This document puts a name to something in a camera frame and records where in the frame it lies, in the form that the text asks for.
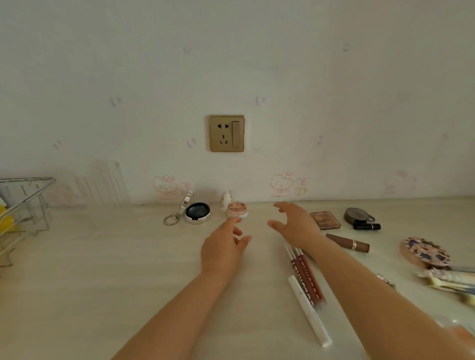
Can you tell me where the person's left forearm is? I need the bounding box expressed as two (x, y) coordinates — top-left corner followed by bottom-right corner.
(111, 272), (231, 360)

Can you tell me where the person's left hand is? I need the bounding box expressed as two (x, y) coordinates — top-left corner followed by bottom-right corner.
(200, 217), (253, 282)

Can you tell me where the white floral round compact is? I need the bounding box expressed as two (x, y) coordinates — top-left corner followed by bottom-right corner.
(219, 190), (249, 220)

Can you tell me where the pink blue patterned compact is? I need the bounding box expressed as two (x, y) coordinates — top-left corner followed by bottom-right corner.
(399, 237), (452, 270)

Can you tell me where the light wooden table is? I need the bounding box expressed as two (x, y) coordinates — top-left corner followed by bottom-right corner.
(0, 196), (475, 360)

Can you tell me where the metal wire basket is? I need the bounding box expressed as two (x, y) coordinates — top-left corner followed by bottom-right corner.
(0, 177), (56, 268)

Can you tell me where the yellow plastic bag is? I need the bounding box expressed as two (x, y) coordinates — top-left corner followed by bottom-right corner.
(0, 206), (17, 234)

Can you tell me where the person's right hand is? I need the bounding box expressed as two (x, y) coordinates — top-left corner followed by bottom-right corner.
(267, 201), (327, 253)

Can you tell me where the person's right forearm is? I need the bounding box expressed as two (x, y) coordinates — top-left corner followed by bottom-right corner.
(308, 237), (475, 360)

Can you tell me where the brown lipstick tube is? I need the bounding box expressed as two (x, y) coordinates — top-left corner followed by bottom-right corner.
(326, 232), (371, 254)

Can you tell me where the small dark round compact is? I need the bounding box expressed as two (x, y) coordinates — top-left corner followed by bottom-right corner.
(343, 207), (376, 225)

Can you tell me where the gold wall socket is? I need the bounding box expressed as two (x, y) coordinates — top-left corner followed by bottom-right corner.
(209, 115), (246, 153)

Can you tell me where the clear acrylic organizer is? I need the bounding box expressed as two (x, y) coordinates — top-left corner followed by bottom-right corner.
(74, 159), (133, 208)

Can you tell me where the silver round cushion compact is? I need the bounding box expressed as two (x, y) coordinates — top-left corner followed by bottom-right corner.
(162, 189), (213, 226)

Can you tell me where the white concealer tube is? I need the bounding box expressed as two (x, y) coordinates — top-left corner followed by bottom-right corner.
(287, 275), (333, 348)

